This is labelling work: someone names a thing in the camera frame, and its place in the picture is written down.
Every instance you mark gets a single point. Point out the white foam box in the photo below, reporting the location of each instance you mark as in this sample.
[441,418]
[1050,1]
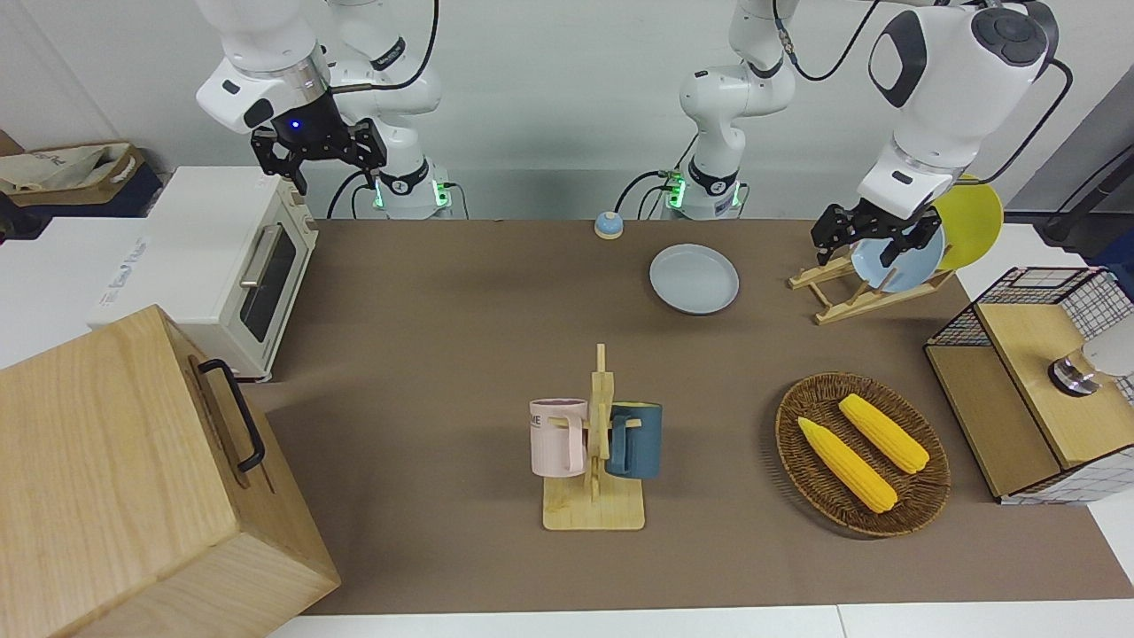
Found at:
[44,283]

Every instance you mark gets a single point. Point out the white toaster oven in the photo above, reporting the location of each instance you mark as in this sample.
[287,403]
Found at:
[204,239]

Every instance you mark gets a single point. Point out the yellow corn cob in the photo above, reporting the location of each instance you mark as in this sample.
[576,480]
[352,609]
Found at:
[846,465]
[883,432]

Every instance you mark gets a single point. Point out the light blue plate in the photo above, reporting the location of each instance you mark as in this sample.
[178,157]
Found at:
[912,266]

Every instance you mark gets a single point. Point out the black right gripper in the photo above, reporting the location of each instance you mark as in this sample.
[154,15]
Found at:
[306,133]

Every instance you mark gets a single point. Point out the black stand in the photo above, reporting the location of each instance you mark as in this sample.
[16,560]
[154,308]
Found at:
[1063,229]

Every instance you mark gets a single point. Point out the brown wicker basket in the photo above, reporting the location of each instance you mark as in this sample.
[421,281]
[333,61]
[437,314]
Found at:
[815,483]

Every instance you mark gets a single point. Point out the dark blue crate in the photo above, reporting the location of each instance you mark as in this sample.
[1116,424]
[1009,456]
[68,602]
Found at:
[146,195]

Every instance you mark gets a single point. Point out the wooden plate rack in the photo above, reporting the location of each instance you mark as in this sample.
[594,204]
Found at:
[850,301]

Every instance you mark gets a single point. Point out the pink mug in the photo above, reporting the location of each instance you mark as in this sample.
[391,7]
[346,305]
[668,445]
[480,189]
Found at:
[556,439]

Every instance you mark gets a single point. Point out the cardboard box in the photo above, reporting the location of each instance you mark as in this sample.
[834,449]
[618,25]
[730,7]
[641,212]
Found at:
[120,173]

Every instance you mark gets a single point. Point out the wooden mug tree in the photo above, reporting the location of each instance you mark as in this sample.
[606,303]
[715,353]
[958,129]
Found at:
[594,509]

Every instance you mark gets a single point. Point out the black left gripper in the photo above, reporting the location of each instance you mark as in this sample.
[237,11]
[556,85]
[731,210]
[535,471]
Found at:
[886,221]

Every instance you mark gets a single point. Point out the dark teal mug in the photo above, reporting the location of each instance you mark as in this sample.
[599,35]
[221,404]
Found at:
[640,440]

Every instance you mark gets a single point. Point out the brown table mat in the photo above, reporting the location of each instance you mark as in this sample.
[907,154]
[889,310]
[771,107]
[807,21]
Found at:
[443,354]

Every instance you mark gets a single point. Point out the white cloth bag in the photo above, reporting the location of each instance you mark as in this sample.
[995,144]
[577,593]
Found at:
[62,167]

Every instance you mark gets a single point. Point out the gray round plate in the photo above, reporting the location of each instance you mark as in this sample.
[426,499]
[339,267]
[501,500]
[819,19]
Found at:
[694,279]

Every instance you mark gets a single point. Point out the yellow plate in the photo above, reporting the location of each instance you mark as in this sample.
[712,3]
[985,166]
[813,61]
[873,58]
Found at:
[974,221]

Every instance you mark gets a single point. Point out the wooden drawer cabinet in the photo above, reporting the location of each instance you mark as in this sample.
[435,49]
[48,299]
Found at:
[106,478]

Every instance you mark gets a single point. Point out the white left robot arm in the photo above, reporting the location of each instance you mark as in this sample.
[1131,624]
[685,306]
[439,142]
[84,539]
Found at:
[939,89]

